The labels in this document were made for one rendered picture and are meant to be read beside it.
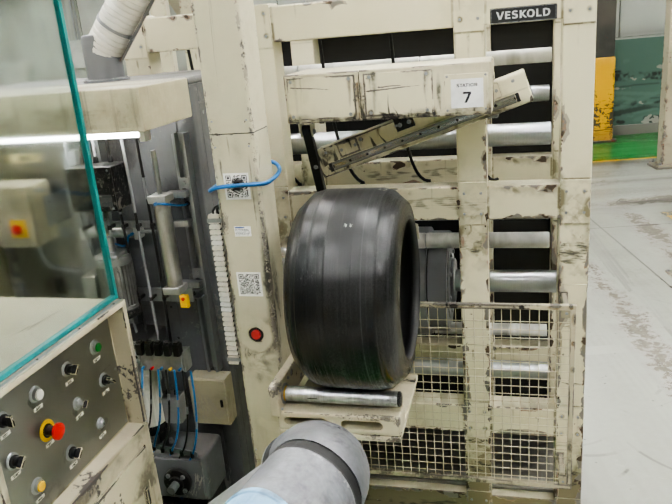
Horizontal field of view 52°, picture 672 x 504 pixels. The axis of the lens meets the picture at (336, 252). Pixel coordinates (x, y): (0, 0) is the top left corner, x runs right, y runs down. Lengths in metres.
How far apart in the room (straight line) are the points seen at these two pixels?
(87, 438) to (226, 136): 0.86
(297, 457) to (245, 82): 1.29
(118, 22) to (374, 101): 0.84
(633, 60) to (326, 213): 9.89
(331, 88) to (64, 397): 1.11
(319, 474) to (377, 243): 1.07
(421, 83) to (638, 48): 9.58
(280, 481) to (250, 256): 1.31
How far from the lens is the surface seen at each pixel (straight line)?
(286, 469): 0.75
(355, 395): 2.00
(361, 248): 1.74
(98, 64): 2.40
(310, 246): 1.78
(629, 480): 3.30
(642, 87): 11.60
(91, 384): 1.91
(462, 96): 2.03
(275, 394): 2.02
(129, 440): 2.00
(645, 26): 11.61
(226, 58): 1.90
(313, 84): 2.10
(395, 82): 2.04
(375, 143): 2.22
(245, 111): 1.89
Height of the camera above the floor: 1.90
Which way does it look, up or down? 18 degrees down
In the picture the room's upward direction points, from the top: 5 degrees counter-clockwise
